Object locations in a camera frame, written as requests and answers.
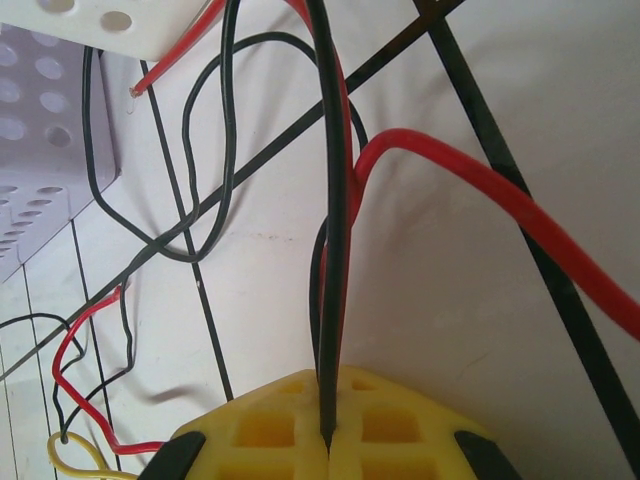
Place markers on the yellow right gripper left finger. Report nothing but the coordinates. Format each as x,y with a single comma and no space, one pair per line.
250,435

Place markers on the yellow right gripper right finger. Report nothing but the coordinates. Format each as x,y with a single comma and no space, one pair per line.
400,435

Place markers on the purple perforated basket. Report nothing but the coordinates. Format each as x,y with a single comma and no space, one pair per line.
30,150

